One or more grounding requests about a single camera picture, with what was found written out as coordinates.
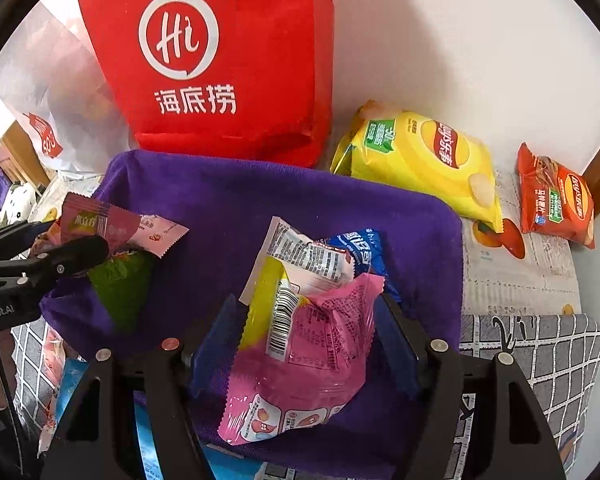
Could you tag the purple towel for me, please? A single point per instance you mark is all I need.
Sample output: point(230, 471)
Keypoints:
point(227, 204)

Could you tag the white Miniso plastic bag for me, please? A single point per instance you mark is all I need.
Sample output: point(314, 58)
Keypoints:
point(56, 90)

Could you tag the wooden chair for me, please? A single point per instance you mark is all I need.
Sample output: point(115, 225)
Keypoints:
point(23, 155)

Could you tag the red paper shopping bag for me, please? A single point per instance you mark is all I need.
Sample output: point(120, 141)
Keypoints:
point(247, 79)

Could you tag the orange Lays chips bag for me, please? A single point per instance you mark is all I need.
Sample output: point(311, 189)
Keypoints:
point(554, 200)

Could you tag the blue tissue pack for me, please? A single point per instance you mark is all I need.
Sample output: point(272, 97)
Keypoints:
point(223, 464)

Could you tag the yellow pink snack bag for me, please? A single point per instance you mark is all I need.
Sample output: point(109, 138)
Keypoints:
point(301, 358)

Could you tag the pink mushroom snack bag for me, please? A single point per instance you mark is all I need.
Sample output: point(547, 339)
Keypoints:
point(83, 216)

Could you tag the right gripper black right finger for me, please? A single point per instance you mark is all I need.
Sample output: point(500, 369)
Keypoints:
point(509, 436)

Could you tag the pink peach snack packet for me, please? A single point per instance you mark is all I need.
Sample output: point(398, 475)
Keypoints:
point(52, 369)

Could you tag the newspaper sheet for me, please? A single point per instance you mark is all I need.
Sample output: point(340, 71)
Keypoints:
point(512, 273)

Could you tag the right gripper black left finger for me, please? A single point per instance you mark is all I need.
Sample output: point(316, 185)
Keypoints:
point(96, 437)

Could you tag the white blue snack packet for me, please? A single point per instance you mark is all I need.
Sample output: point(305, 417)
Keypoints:
point(316, 266)

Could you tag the grey checked tablecloth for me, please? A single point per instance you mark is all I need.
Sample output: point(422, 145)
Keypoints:
point(559, 355)

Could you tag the yellow Lays chips bag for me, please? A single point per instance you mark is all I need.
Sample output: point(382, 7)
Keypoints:
point(391, 146)

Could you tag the green snack packet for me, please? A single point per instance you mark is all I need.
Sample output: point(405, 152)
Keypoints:
point(122, 284)

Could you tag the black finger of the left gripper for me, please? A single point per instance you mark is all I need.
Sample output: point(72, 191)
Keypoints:
point(74, 257)
point(19, 237)

